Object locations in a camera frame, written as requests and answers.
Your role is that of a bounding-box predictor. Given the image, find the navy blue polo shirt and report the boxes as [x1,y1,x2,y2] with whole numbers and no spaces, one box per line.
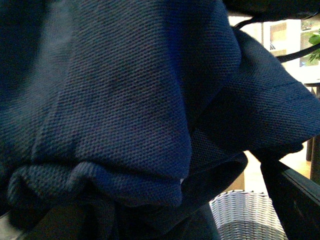
[0,0,320,240]

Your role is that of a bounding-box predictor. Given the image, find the black cable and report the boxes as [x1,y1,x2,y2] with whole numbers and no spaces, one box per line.
[232,14,320,63]

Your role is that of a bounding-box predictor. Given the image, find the green plant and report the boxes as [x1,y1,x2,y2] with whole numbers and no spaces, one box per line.
[308,30,320,63]

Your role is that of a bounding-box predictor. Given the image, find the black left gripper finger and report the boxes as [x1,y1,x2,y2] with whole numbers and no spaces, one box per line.
[260,161,320,240]

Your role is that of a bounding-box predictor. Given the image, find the white woven laundry basket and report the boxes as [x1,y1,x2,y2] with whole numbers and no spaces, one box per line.
[209,190,288,240]

